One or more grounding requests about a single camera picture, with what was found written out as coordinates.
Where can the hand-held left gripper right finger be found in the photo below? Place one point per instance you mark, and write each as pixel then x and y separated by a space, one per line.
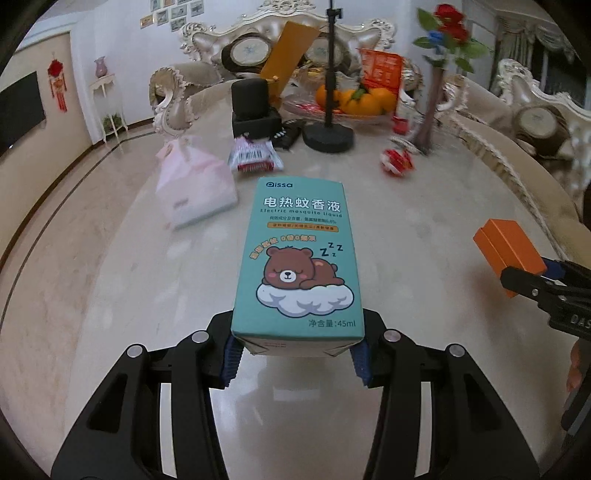
pixel 361 364

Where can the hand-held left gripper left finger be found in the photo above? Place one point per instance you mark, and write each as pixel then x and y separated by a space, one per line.
pixel 231 364

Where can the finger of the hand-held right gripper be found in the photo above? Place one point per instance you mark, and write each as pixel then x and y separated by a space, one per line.
pixel 526 284
pixel 556 269

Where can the orange box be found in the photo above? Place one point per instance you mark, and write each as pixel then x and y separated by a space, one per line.
pixel 508 244

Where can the teal bear print box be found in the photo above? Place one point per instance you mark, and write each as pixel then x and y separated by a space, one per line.
pixel 295 230

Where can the person's right hand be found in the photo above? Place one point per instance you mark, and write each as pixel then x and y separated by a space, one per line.
pixel 576 367

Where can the round patterned cushion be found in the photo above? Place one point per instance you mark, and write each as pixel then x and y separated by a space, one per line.
pixel 247 54
pixel 318 53
pixel 542 129

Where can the fringed beige sofa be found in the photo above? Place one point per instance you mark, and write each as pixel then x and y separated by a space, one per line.
pixel 498 134

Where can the pink tissue pack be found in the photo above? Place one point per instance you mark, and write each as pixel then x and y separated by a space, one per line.
pixel 194 189

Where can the red crumpled wrapper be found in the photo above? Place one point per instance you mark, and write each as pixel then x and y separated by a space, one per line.
pixel 395 161

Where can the white beaded ornament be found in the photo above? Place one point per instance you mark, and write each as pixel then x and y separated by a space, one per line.
pixel 404 144

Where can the dark purple glass vase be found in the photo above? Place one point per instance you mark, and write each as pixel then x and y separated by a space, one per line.
pixel 429 115

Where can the small red packet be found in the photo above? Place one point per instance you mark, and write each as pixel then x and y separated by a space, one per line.
pixel 400 124

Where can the crumpled white plastic packet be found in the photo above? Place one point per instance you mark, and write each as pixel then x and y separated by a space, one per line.
pixel 251 154

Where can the beige curtain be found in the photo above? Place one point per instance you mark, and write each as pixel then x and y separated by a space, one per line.
pixel 540 41

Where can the black pole stand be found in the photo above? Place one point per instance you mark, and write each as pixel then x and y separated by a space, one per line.
pixel 328 138

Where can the glass fruit tray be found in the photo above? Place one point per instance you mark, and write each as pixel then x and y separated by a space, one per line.
pixel 364 119

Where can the orange fruit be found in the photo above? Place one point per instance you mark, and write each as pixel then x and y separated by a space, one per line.
pixel 387 98
pixel 362 104
pixel 323 97

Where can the black remote control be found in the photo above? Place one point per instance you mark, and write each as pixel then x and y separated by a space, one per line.
pixel 286 136

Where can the black box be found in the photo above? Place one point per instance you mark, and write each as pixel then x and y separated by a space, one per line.
pixel 256 127

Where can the artificial red blue flowers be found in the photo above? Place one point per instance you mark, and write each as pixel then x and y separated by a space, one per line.
pixel 450 27

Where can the black speaker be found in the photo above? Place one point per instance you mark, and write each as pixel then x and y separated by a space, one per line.
pixel 249 99

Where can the green potted plant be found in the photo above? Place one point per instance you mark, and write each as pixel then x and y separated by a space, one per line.
pixel 113 122

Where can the white plant stand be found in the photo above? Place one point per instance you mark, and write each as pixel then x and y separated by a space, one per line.
pixel 102 83

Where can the carved cream sofa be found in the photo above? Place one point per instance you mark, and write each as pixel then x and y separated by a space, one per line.
pixel 203 41

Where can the small purple vase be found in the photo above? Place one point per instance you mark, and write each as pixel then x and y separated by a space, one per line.
pixel 100 67

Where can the black television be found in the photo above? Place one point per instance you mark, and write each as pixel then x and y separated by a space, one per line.
pixel 21 110

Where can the red knot wall hanging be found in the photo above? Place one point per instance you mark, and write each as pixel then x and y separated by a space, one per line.
pixel 56 69

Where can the group of wall photos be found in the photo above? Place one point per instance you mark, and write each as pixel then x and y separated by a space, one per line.
pixel 178 11

